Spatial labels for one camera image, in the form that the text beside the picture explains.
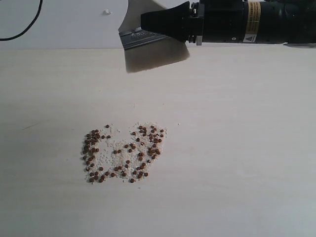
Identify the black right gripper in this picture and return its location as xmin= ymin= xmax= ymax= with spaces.
xmin=141 ymin=0 xmax=244 ymax=45

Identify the white paint brush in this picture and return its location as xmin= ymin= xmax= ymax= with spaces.
xmin=118 ymin=0 xmax=190 ymax=73

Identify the brown and white grain pile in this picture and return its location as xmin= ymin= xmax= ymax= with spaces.
xmin=80 ymin=122 xmax=167 ymax=184

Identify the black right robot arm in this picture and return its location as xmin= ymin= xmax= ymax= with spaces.
xmin=141 ymin=0 xmax=316 ymax=46

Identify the small white wall fixture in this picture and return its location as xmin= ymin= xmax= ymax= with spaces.
xmin=103 ymin=9 xmax=112 ymax=15

